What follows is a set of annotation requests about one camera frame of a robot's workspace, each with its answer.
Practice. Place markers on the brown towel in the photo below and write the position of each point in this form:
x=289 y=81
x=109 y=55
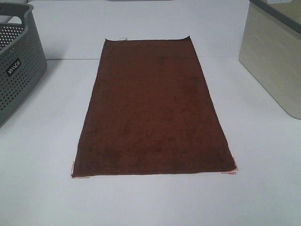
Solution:
x=151 y=112

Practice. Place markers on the beige plastic storage bin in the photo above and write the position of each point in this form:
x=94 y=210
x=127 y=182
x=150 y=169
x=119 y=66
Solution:
x=271 y=50

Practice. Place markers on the grey perforated plastic basket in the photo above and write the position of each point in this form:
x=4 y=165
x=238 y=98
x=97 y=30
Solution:
x=22 y=59

